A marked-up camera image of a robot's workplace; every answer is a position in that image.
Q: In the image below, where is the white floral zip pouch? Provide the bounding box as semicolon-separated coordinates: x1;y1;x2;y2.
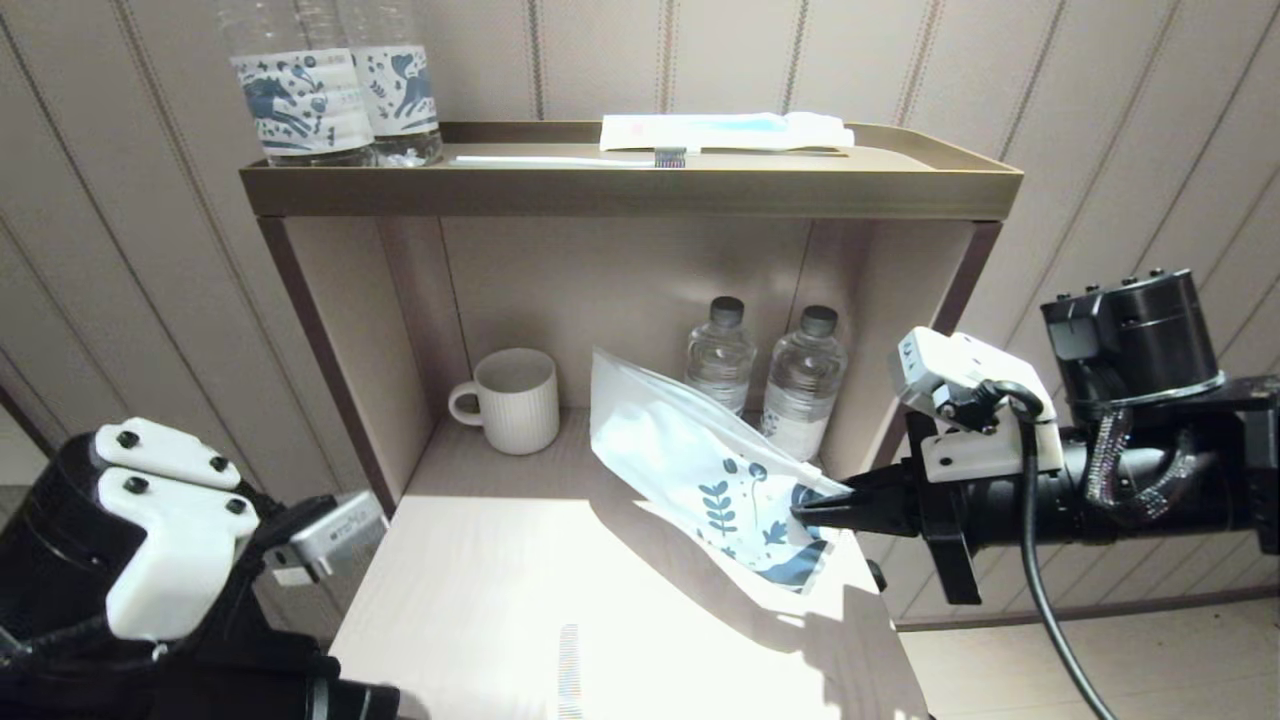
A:
590;347;856;594

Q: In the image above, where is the white comb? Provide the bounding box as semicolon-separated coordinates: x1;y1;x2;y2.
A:
558;622;584;720

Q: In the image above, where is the small clear water bottle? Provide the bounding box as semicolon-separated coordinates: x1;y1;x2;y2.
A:
760;305;848;463
685;296;758;416

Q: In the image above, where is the white ribbed mug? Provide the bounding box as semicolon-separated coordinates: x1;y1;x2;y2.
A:
449;348;561;457

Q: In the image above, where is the white wrapped blue toothbrush pack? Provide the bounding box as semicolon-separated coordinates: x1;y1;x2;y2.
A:
600;112;856;153

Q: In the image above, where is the brown metal shelf tray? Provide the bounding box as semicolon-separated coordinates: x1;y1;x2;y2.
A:
238;122;1026;219

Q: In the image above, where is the white toothbrush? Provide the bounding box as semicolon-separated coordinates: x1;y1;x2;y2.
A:
450;147;689;168

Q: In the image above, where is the beige wooden shelf cabinet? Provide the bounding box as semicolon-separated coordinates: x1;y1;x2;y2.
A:
258;215;1001;511

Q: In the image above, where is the large bottle blue deer label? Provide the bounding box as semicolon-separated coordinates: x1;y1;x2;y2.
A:
215;0;379;168
335;0;444;166

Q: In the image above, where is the black right camera cable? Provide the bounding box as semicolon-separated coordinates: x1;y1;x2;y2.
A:
935;380;1116;720

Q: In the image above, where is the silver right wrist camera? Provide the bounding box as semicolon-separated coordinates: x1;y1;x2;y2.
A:
890;327;1064;484

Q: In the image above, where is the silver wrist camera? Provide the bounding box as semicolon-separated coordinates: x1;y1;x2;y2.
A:
890;327;1064;484
265;490;389;586

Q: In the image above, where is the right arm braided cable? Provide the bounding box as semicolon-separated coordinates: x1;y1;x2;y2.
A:
1085;405;1201;526

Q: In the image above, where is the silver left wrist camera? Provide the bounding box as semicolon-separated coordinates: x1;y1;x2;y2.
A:
265;490;389;586

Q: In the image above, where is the white wall fixture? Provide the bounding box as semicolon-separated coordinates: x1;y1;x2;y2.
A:
0;400;51;488

